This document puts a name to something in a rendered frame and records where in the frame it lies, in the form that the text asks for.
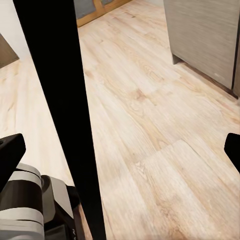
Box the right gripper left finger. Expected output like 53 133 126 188
0 133 26 193

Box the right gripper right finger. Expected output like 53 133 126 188
224 133 240 173

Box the poster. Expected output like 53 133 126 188
12 0 107 240

